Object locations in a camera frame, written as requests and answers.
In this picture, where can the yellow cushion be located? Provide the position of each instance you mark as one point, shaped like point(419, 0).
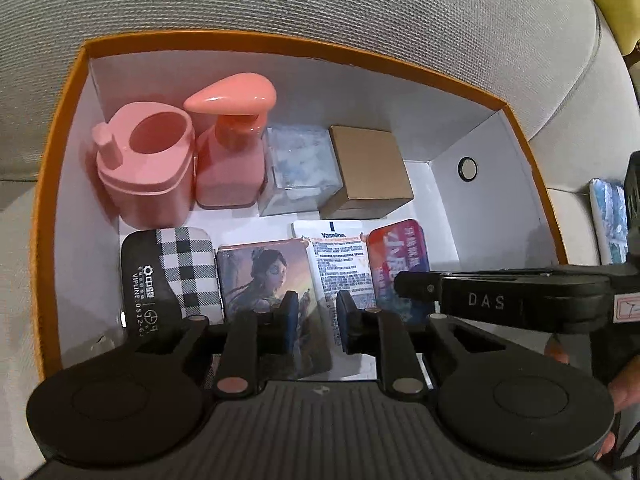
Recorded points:
point(612, 0)

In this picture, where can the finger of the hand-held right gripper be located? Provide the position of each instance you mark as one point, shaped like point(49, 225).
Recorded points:
point(415, 287)

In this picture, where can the blue white tissue pack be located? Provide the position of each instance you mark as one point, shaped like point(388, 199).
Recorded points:
point(607, 220)

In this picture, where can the person's right hand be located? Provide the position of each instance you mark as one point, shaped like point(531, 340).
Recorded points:
point(622, 392)

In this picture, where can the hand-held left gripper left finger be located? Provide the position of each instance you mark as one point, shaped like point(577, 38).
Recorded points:
point(291, 321)

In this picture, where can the small brown cardboard box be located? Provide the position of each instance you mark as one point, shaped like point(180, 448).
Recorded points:
point(370, 170)

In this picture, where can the blue metal tin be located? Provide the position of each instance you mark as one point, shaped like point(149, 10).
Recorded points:
point(395, 250)

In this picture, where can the pink cup holder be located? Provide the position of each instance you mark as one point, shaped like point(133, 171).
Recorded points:
point(145, 175)

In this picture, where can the black plaid case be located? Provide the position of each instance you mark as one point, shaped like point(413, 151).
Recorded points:
point(165, 270)

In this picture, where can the orange cardboard box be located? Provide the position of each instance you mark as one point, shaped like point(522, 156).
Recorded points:
point(450, 135)

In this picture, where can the illustrated card box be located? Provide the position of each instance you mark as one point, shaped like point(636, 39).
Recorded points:
point(265, 275)

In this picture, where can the clear plastic box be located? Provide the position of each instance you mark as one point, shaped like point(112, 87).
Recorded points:
point(300, 170)

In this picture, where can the pink pump bottle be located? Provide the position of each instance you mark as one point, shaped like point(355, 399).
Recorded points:
point(227, 160)

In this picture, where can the white lotion tube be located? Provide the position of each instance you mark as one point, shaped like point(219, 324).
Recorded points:
point(340, 260)

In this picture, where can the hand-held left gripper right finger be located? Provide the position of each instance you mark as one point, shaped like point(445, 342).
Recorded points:
point(344, 321)

